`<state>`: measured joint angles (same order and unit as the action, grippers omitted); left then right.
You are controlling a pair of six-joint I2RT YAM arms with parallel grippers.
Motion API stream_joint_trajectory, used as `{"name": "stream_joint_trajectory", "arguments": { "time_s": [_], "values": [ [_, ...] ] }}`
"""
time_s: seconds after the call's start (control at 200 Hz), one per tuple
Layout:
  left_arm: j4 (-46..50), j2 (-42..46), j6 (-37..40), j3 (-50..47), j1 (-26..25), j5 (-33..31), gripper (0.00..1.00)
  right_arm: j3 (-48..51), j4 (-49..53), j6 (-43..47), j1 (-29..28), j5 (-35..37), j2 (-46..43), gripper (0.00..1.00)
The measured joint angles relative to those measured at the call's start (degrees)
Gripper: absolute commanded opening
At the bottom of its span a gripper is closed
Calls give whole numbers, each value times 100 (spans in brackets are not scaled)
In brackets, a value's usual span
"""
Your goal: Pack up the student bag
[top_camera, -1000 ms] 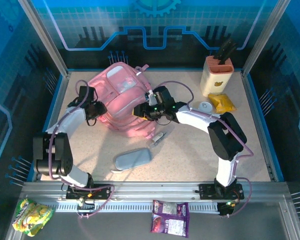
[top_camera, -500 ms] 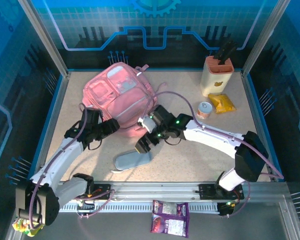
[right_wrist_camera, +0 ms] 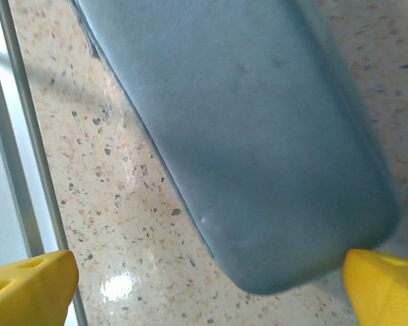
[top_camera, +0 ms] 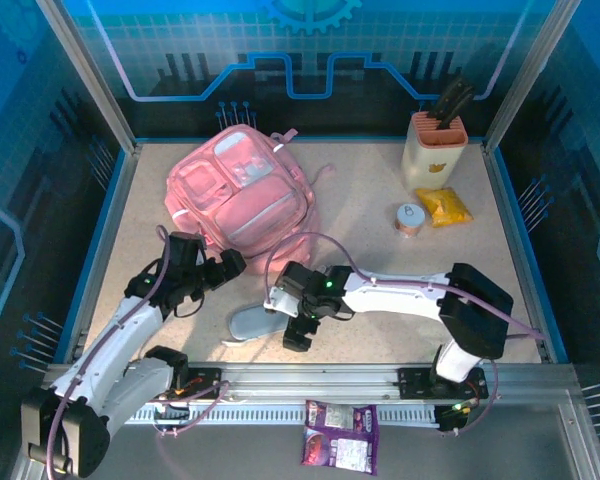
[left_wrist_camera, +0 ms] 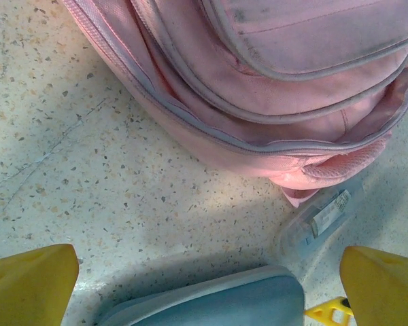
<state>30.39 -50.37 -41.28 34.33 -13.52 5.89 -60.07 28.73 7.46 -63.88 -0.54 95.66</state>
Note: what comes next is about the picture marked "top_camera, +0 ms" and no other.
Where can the grey-blue pencil case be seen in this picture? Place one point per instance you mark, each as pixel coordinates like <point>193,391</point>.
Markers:
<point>252,325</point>

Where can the pink backpack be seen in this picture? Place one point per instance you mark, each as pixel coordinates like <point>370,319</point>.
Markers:
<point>260,210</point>

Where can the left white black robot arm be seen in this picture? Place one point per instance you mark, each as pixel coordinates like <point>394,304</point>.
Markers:
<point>105,345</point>

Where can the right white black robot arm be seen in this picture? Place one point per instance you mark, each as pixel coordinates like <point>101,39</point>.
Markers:
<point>475,310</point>

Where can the purple snack bag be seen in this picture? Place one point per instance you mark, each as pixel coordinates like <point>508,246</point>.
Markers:
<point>340,440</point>

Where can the peach-labelled tin can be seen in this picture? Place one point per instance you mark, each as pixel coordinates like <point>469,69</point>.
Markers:
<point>410,222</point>

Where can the yellow snack pouch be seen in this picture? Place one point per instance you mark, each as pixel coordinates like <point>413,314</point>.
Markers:
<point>447,205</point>

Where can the cream knife block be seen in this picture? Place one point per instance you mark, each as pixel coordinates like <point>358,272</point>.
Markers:
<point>430,165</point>

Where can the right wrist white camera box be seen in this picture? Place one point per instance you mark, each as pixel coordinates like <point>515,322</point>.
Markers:
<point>280,301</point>

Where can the aluminium front rail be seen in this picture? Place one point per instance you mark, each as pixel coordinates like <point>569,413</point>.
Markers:
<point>305,385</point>

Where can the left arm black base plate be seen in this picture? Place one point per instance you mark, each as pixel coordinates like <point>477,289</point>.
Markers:
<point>205,382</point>

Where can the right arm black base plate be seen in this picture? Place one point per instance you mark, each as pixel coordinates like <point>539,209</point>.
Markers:
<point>412,382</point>

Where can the aluminium frame post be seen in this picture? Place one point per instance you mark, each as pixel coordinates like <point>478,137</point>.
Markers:
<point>90,75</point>
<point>530,75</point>

